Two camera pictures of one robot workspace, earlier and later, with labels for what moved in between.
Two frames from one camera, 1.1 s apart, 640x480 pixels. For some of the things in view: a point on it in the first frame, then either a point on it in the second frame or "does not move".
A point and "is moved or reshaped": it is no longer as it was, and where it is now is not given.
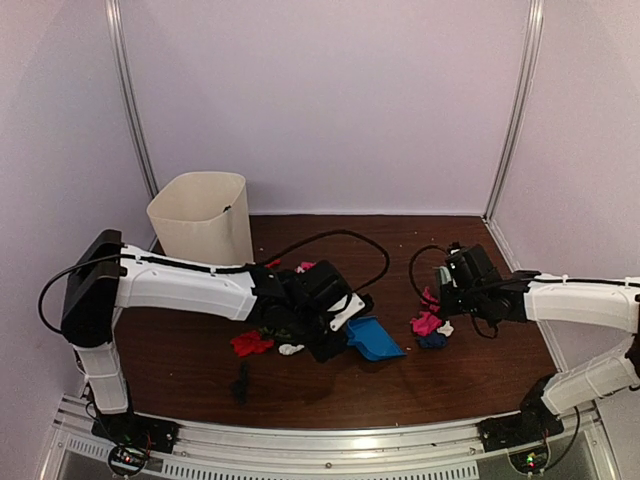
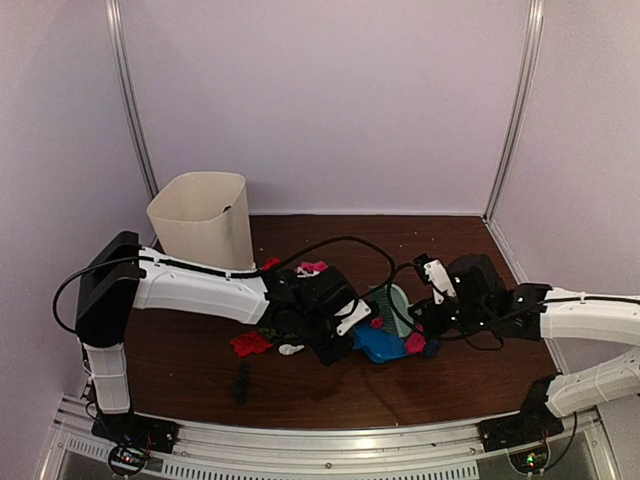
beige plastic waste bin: x=203 y=216 does not move
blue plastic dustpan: x=371 y=339 is moved or reshaped
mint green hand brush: x=445 y=275 -> x=393 y=322
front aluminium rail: x=443 y=451 does not move
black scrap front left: x=239 y=387 does not move
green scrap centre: x=280 y=333 does not move
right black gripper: x=448 y=307 -> x=425 y=318
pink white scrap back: x=304 y=266 does not move
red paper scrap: x=250 y=343 does not move
